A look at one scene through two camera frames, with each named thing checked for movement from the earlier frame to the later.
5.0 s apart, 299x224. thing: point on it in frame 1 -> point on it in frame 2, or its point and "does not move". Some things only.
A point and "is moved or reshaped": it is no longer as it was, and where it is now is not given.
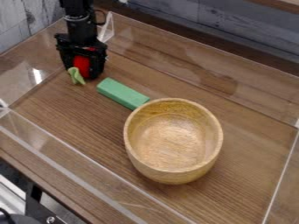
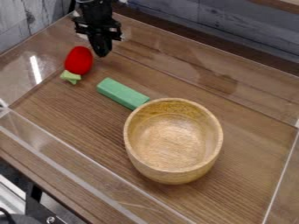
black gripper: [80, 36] -> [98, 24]
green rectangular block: [122, 94] does not move
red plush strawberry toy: [79, 70] is moved or reshaped
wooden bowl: [172, 139] does not move
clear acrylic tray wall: [182, 136] does not move
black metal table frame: [35, 209] does not move
